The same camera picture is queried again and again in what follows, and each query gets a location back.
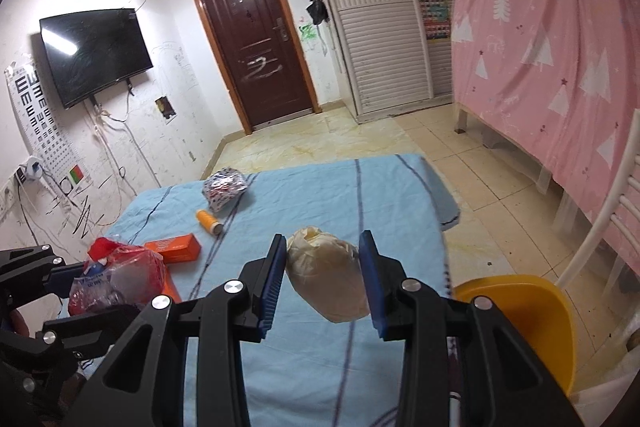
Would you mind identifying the small black hanging bag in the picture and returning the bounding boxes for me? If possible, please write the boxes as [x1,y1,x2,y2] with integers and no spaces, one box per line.
[306,0,328,25]

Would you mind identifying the black wall television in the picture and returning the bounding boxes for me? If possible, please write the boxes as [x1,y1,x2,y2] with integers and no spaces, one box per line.
[39,8,154,109]

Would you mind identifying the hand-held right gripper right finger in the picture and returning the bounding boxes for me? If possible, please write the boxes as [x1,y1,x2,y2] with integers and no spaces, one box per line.
[359,229,586,427]

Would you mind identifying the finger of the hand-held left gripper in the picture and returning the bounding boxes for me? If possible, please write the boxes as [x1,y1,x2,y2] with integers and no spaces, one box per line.
[0,244,86,300]
[35,304,133,360]

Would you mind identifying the orange thread spool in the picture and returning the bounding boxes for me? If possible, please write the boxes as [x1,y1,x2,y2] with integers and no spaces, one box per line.
[196,208,224,238]

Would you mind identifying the beige plastic bag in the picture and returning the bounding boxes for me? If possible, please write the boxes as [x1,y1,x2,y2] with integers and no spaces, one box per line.
[286,225,371,323]

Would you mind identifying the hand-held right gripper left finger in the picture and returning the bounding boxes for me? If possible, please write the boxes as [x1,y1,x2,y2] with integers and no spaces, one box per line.
[62,234,288,427]

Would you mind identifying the white metal chair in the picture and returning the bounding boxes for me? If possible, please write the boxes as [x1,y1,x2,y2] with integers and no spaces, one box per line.
[552,109,640,303]

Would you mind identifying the white wall cables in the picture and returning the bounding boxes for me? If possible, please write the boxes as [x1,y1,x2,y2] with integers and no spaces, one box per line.
[82,99,151,198]

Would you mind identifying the white slatted wardrobe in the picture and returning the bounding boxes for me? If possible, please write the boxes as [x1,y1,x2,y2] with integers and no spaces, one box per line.
[299,0,456,124]

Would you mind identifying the dark brown door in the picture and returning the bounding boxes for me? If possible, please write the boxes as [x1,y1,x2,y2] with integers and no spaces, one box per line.
[187,0,317,136]

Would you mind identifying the patterned foil snack bag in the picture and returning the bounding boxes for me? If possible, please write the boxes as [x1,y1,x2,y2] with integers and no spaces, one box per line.
[202,167,248,214]

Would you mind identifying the red plastic bag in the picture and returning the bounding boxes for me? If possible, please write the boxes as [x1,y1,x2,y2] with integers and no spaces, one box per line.
[67,237,173,318]

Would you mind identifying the white power adapter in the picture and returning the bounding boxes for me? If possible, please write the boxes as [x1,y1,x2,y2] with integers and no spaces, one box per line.
[15,156,46,185]

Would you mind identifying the yellow bin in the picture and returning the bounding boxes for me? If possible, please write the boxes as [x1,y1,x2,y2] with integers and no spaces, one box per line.
[452,274,581,413]

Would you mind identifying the light blue bedsheet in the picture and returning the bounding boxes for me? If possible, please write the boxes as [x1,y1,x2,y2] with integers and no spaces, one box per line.
[55,153,461,427]

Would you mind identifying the colourful chart poster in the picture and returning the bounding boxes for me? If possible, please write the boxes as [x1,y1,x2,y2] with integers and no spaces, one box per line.
[411,0,453,42]

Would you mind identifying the white eye chart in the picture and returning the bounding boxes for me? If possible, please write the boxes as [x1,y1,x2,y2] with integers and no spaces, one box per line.
[5,62,93,192]

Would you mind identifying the pink tree-print curtain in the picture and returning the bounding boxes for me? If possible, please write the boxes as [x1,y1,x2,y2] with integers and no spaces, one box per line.
[450,0,640,268]

